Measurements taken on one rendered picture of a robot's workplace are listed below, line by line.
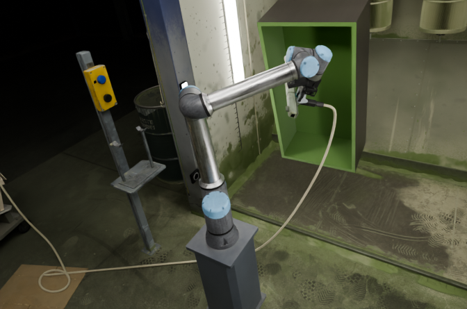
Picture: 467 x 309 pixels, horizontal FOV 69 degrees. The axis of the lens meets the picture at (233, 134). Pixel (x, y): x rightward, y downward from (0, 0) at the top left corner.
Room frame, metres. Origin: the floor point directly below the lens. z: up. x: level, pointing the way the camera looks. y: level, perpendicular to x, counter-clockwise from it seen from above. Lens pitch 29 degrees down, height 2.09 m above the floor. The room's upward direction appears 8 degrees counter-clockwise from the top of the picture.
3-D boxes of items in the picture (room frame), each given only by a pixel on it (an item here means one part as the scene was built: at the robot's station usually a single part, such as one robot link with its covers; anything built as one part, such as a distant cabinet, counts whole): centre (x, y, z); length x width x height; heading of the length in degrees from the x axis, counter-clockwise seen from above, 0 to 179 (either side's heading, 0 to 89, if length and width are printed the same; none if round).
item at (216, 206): (1.41, 0.15, 0.83); 0.17 x 0.15 x 0.18; 4
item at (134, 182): (1.92, 0.67, 0.95); 0.26 x 0.15 x 0.32; 144
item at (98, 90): (1.97, 0.75, 1.42); 0.12 x 0.06 x 0.26; 144
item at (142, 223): (2.01, 0.80, 0.82); 0.06 x 0.06 x 1.64; 54
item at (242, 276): (1.41, 0.15, 0.32); 0.31 x 0.31 x 0.64; 54
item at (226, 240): (1.41, 0.15, 0.69); 0.19 x 0.19 x 0.10
